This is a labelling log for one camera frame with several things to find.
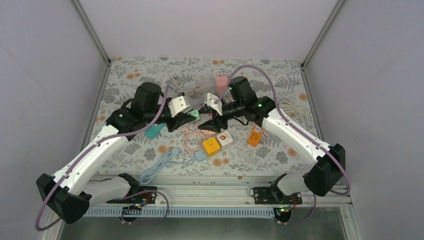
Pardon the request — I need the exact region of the green small adapter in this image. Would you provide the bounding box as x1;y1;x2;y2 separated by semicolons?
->
187;109;202;123

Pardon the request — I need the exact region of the white cube socket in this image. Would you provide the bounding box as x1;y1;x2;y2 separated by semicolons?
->
215;131;234;150

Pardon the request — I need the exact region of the yellow cube socket adapter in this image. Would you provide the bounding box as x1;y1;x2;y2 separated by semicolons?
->
202;137;221;158

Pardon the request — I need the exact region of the pink cube socket adapter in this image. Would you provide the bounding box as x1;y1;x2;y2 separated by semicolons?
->
215;75;229;95

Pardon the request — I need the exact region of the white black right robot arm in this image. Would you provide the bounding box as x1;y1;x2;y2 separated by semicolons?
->
198;76;346;204

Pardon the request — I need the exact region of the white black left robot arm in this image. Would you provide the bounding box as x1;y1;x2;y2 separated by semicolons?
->
36;82;194;224

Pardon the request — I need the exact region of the floral patterned table mat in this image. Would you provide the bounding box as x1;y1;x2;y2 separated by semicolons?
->
92;57;317;177

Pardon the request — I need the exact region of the round pink power socket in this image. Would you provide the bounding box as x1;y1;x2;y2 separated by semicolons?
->
200;130;218;138

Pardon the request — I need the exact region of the teal power strip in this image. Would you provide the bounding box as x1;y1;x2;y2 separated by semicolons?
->
143;123;166;140

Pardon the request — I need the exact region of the orange power strip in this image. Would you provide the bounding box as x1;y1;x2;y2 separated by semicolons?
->
247;125;264;147

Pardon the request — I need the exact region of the blue power strip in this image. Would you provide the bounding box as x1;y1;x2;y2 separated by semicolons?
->
193;149;208;162

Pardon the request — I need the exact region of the white power strip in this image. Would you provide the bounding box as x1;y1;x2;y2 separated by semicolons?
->
212;69;224;77

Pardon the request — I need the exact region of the pink coiled cable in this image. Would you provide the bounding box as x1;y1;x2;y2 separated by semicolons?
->
182;125;206;154

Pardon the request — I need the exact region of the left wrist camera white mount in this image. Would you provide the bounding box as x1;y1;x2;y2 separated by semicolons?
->
168;95;191;118

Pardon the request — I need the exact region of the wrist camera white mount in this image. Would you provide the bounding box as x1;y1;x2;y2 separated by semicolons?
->
199;92;223;116
168;95;191;118

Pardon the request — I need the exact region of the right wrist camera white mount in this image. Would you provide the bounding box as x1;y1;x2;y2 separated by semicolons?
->
199;92;223;116

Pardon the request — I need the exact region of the white power strip cable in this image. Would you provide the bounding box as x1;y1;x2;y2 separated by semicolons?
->
170;76;216;100

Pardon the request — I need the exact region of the blue coiled cable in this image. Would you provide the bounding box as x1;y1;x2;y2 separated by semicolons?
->
139;147;200;186

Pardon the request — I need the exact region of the aluminium rail base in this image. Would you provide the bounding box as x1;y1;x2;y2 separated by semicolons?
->
84;176;352;219

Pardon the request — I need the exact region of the aluminium corner frame post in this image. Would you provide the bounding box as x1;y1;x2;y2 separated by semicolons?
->
301;0;345;71

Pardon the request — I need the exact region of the left aluminium corner post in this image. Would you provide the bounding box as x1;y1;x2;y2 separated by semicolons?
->
70;0;111;66

